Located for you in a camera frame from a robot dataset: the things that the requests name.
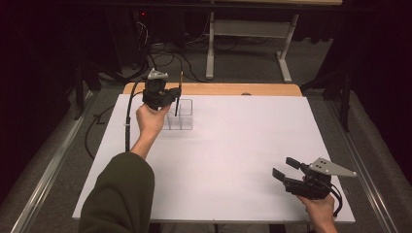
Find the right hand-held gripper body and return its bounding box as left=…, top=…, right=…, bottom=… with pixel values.
left=283, top=156, right=359, bottom=201

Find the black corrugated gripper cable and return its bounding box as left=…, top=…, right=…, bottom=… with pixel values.
left=124, top=77, right=151, bottom=153

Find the black floor cables bundle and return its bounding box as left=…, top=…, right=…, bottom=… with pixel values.
left=147, top=40, right=208, bottom=83

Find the black looped gripper cable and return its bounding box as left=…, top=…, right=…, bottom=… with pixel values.
left=328, top=181, right=344, bottom=218

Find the person's left hand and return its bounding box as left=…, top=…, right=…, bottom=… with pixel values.
left=135, top=103, right=172, bottom=139

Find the thin black floor cable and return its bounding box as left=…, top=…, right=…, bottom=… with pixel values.
left=84, top=104, right=117, bottom=161

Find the person's right hand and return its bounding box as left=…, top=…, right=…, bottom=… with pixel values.
left=295, top=193, right=339, bottom=233

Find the metal floor rail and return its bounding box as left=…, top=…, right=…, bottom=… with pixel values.
left=10, top=90, right=95, bottom=233
left=326, top=98, right=400, bottom=233

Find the white metal desk frame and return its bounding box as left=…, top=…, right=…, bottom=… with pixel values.
left=205, top=10, right=301, bottom=83

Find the black metal stand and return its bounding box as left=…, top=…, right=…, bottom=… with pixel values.
left=299, top=67, right=355, bottom=133
left=71, top=59, right=102, bottom=121

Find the clear plastic organizer box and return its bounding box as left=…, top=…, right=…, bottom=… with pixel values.
left=162, top=98, right=194, bottom=132

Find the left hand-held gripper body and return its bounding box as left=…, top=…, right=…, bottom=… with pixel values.
left=141, top=68, right=173, bottom=112

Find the dark-handled brush with gold ferrule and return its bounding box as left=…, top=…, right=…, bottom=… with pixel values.
left=174, top=70, right=185, bottom=117

